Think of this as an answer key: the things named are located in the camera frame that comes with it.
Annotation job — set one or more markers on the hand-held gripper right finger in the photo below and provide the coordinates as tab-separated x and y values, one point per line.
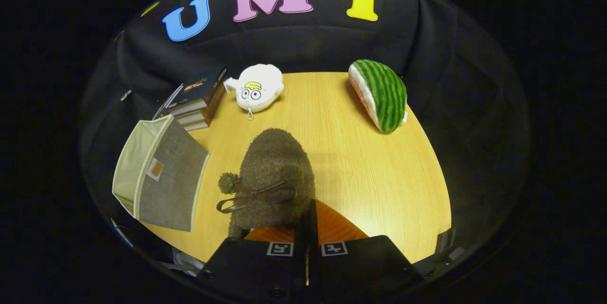
312	233

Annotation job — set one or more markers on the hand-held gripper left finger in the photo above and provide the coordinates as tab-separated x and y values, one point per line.
246	266

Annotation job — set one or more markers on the dark blue book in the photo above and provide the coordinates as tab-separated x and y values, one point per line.
199	88

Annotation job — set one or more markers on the black backdrop cloth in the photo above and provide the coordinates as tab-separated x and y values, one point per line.
308	43

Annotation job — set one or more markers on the white plush toy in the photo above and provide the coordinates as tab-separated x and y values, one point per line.
265	77

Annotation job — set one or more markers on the brown fuzzy shoe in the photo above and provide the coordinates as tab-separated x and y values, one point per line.
272	157

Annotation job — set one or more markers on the silver cloth clip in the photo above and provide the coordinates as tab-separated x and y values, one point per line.
125	95

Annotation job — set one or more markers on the brown book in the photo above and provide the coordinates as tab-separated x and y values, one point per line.
194	121

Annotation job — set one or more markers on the watermelon slice plush toy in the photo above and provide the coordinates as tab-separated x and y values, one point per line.
386	93

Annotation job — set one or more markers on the grey fabric storage box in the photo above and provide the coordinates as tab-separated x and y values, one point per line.
170	185

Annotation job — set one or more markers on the white book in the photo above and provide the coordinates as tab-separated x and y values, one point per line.
166	104

